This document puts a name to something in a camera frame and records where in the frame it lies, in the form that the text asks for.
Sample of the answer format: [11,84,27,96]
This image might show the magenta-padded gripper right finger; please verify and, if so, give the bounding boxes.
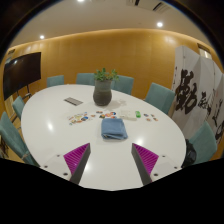
[131,142,183,186]

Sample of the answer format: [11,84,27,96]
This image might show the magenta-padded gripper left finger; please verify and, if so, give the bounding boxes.
[39,142,92,185]

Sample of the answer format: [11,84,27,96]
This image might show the blue towel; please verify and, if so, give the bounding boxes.
[100,117,129,141]

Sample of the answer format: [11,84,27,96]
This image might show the black bag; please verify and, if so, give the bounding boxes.
[181,138,198,168]

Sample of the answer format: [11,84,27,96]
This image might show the white flat box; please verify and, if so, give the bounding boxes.
[119,109,138,121]

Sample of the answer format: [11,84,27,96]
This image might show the teal chairs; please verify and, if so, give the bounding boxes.
[0,72,219,168]

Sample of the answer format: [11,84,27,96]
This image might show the green plant in grey pot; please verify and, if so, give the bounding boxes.
[92,67,120,107]

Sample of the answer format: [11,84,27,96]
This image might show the white calligraphy folding screen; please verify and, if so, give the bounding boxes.
[170,45,224,146]

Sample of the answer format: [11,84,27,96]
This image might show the round ceiling lights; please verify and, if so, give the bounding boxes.
[38,0,165,41]

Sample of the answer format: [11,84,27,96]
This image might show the ceiling air vent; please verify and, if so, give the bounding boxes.
[125,0,174,14]

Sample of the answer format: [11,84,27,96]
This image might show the black wall screen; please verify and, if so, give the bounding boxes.
[2,51,43,102]

